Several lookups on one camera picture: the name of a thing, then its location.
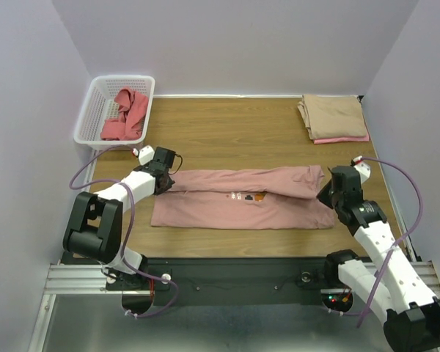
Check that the folded beige t shirt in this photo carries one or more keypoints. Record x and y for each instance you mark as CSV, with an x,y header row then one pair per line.
x,y
329,117

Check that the aluminium frame rail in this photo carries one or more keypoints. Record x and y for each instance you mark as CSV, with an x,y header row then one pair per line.
x,y
84,276

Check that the white plastic basket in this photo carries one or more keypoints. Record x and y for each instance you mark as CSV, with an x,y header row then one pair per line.
x,y
99,106

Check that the circuit board with leds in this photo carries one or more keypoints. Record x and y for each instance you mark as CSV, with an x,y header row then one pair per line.
x,y
338,301

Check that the silver round knob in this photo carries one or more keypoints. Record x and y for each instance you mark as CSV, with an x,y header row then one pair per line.
x,y
306,277

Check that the folded pink t shirt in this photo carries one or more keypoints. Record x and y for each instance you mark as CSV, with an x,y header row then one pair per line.
x,y
364,138

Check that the crumpled red t shirt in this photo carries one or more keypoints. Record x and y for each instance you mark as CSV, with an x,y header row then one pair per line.
x,y
127,126

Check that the pink printed t shirt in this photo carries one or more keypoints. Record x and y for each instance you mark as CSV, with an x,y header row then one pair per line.
x,y
249,199

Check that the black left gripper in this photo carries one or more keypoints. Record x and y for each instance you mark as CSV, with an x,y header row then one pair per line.
x,y
171,183

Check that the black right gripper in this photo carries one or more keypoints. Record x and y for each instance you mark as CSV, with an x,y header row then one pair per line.
x,y
332,192

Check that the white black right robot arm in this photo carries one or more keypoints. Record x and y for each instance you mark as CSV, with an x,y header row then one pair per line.
x,y
407,308

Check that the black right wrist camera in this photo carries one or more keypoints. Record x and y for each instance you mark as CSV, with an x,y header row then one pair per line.
x,y
349,178

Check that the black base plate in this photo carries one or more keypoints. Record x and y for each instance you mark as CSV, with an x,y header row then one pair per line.
x,y
223,282

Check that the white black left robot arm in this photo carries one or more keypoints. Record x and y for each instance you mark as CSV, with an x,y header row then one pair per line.
x,y
94,229

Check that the white round knob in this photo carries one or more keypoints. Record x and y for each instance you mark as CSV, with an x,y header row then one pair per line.
x,y
165,278

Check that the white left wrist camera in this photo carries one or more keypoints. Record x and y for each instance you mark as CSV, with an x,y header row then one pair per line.
x,y
144,155

